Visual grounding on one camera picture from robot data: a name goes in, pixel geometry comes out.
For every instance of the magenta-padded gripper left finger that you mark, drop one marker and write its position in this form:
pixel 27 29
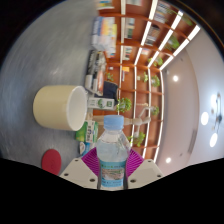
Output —
pixel 80 172

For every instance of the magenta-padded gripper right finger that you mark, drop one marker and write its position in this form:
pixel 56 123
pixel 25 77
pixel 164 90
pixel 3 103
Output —
pixel 145 173

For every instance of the clear blue-capped water bottle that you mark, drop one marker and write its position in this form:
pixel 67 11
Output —
pixel 113 156

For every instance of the recessed ceiling spotlight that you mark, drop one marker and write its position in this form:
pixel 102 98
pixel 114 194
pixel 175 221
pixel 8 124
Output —
pixel 175 78
pixel 168 160

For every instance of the flat round red coaster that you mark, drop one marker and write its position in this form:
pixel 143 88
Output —
pixel 51 162

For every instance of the green white box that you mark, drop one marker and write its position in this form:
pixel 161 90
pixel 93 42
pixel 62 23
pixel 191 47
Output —
pixel 87 132

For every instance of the wooden artist mannequin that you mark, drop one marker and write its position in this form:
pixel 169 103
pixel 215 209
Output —
pixel 140 120

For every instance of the ceiling air vent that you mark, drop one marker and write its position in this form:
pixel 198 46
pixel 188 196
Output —
pixel 193 140

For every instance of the cream ceramic cup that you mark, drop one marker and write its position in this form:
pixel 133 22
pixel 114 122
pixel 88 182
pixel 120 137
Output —
pixel 56 106

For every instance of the tall green white carton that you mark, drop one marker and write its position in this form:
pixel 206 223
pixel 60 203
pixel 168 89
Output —
pixel 100 103

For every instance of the dark blue chair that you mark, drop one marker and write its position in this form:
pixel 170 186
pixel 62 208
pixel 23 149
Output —
pixel 110 90

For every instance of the branched round-bulb ceiling lamp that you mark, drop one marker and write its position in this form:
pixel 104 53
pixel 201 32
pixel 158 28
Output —
pixel 216 120

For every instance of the dark magazine stack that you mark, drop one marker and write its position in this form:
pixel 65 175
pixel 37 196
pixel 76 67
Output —
pixel 96 70

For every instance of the wooden wall shelf unit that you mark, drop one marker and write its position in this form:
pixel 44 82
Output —
pixel 140 66

